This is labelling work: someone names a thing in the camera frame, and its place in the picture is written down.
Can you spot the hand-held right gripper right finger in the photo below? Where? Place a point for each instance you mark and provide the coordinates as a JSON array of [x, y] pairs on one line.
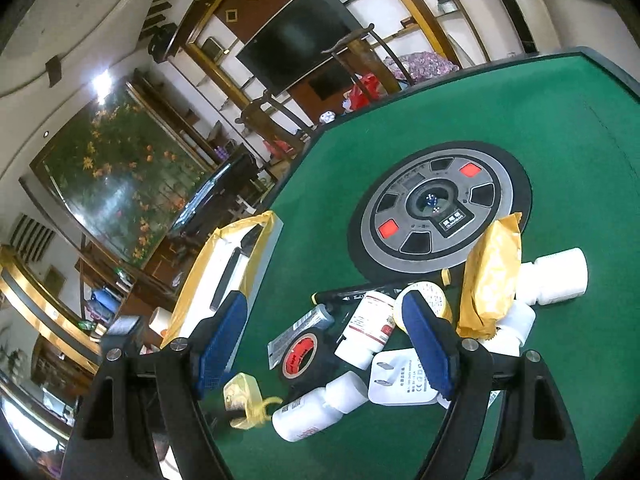
[[430, 350]]

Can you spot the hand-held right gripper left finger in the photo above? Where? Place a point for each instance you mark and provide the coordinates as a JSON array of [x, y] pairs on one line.
[[222, 340]]

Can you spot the white tray yellow taped edges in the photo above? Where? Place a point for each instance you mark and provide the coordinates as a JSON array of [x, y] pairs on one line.
[[202, 285]]

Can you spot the white plastic bottle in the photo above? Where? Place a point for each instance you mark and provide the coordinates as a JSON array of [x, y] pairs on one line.
[[517, 322], [310, 410], [555, 275]]

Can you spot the black marker pen yellow ends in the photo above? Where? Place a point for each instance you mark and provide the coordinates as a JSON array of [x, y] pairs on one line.
[[345, 294]]

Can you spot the black tape roll red core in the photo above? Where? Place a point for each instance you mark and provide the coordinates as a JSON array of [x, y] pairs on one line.
[[325, 360]]

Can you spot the yellow jar white lid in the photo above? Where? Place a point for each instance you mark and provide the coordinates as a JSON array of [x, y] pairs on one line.
[[435, 297]]

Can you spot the small yellow plastic piece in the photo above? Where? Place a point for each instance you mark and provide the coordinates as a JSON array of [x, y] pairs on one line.
[[240, 395]]

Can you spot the long black flat bar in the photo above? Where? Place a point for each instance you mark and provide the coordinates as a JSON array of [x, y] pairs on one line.
[[226, 277]]

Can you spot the white paper roll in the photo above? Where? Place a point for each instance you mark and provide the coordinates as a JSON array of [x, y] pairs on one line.
[[160, 322]]

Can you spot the white bottle red label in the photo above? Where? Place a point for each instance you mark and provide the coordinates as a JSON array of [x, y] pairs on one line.
[[367, 325]]

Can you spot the yellow padded packet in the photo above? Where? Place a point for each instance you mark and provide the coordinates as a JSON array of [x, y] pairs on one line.
[[490, 280]]

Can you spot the small grey tube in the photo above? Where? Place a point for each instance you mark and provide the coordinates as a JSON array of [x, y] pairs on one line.
[[322, 314]]

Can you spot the small black container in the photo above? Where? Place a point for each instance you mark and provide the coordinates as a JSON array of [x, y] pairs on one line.
[[251, 239]]

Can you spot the black monitor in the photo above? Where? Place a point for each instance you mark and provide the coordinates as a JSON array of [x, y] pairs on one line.
[[215, 190]]

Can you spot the round dice control panel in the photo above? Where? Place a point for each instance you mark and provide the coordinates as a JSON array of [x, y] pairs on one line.
[[400, 195]]

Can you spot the red plastic bag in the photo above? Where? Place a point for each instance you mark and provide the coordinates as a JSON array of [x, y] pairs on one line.
[[277, 149], [360, 92]]

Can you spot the large flower painting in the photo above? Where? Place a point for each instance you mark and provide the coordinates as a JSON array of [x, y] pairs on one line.
[[115, 170]]

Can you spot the dark wooden chair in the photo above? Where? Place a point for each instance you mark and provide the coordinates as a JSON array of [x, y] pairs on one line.
[[350, 40], [265, 110]]

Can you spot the purple floral cloth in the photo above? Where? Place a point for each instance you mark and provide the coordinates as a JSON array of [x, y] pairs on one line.
[[425, 65]]

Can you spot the black wall television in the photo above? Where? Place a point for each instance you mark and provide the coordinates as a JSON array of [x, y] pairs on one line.
[[295, 35]]

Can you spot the gold framed wall shelf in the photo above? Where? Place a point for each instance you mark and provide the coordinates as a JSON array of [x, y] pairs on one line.
[[425, 10]]

